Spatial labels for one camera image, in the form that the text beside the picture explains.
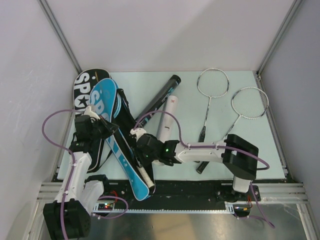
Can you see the grey aluminium frame post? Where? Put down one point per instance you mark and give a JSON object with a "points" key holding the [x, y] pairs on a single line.
{"points": [[52, 20], [280, 34]]}

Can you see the black shuttlecock tube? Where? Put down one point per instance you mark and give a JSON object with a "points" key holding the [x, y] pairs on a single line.
{"points": [[161, 96]]}

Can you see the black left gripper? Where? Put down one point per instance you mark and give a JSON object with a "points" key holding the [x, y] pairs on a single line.
{"points": [[109, 128]]}

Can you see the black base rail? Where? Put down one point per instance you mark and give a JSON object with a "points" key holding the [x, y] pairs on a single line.
{"points": [[180, 195]]}

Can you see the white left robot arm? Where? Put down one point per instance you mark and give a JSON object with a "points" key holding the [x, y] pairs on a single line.
{"points": [[69, 215]]}

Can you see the blue sport racket cover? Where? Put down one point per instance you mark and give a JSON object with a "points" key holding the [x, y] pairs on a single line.
{"points": [[110, 103]]}

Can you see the grey aluminium frame post left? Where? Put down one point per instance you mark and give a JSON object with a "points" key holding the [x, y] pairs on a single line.
{"points": [[52, 20]]}

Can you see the white racket black grip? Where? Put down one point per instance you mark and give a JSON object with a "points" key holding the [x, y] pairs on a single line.
{"points": [[212, 83]]}

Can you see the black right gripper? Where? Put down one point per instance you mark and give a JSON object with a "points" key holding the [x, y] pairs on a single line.
{"points": [[138, 153]]}

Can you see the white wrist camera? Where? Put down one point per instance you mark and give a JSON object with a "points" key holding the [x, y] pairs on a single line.
{"points": [[89, 111], [138, 132]]}

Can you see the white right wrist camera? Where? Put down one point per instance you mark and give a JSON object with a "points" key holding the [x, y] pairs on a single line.
{"points": [[138, 132]]}

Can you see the grey aluminium frame post right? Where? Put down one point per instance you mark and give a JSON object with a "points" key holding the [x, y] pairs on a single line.
{"points": [[280, 34]]}

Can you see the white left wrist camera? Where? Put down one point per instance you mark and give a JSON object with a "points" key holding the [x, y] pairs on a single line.
{"points": [[89, 111]]}

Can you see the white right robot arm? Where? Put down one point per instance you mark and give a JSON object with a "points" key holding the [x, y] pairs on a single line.
{"points": [[242, 163]]}

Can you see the white shuttlecock tube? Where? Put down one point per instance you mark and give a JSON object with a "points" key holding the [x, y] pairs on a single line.
{"points": [[166, 121]]}

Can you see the black sport racket cover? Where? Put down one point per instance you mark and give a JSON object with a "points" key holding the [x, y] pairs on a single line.
{"points": [[82, 88]]}

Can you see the blue racket white grip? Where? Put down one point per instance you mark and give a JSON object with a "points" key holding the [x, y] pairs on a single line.
{"points": [[147, 173]]}

